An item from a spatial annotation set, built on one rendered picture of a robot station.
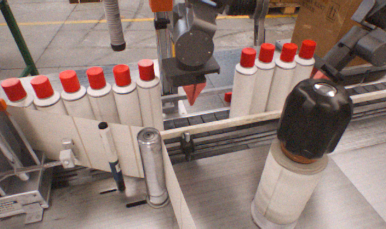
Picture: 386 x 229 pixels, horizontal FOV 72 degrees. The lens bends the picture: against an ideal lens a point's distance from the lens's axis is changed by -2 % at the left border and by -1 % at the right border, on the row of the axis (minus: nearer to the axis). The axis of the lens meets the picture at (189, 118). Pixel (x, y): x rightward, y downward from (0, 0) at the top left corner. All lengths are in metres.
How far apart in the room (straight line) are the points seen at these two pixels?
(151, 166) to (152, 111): 0.19
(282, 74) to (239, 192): 0.30
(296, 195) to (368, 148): 0.45
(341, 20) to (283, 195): 0.69
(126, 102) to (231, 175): 0.28
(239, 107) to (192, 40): 0.33
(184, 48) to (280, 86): 0.36
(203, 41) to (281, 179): 0.23
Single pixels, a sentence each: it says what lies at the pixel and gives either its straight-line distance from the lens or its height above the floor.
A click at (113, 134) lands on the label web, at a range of 0.49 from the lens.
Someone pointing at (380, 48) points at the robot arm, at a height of 1.10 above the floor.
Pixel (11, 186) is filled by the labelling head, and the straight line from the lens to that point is 0.61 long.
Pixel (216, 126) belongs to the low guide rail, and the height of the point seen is 0.91.
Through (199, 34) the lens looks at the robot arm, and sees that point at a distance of 0.39.
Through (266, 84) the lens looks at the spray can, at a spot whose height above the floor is 1.00.
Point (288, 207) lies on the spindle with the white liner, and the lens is 0.48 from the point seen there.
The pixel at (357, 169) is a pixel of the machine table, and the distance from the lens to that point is 0.80.
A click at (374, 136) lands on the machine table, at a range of 0.92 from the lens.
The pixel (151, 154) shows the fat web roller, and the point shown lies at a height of 1.04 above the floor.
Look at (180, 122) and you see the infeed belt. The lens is 0.72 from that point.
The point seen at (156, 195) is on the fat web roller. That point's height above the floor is 0.92.
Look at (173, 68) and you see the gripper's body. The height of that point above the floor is 1.11.
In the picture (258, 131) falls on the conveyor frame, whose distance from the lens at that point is 0.73.
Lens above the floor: 1.37
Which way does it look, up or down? 42 degrees down
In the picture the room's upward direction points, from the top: straight up
